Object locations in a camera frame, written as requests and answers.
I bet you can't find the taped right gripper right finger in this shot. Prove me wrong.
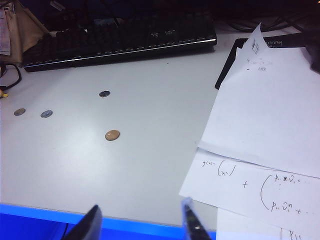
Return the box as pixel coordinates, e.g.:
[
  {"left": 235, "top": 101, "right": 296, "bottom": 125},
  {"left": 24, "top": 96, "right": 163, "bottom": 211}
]
[{"left": 181, "top": 196, "right": 213, "bottom": 240}]

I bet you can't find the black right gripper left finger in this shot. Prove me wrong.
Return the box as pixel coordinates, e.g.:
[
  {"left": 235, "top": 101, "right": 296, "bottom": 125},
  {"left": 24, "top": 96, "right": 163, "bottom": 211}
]
[{"left": 61, "top": 204, "right": 104, "bottom": 240}]

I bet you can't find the copper coin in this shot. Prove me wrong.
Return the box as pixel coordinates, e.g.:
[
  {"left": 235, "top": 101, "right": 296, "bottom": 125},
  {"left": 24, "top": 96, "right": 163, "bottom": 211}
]
[{"left": 104, "top": 129, "right": 121, "bottom": 142}]

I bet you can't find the white paper with handwritten formulas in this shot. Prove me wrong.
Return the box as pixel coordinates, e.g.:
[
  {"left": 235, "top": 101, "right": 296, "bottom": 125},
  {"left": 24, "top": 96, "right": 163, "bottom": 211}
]
[{"left": 178, "top": 147, "right": 320, "bottom": 231}]

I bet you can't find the white paper with curled corner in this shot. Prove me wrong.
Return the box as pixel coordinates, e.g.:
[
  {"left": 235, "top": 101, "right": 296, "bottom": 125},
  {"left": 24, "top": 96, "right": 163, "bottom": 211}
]
[{"left": 196, "top": 21, "right": 320, "bottom": 180}]

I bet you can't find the black mechanical keyboard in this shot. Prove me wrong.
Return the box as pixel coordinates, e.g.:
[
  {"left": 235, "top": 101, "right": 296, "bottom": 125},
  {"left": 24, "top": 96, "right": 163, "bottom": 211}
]
[{"left": 22, "top": 9, "right": 218, "bottom": 73}]

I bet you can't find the white desk calendar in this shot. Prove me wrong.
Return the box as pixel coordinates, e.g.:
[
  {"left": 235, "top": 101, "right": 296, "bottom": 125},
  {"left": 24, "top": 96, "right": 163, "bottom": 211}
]
[{"left": 0, "top": 4, "right": 13, "bottom": 57}]

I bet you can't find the black adapter cable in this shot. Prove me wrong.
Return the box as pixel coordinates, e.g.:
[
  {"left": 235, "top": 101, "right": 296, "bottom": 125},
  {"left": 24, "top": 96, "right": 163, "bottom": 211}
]
[{"left": 0, "top": 63, "right": 23, "bottom": 92}]

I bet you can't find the black computer cable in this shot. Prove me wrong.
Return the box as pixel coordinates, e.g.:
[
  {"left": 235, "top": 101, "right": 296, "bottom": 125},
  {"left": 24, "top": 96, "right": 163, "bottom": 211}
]
[{"left": 224, "top": 14, "right": 320, "bottom": 34}]

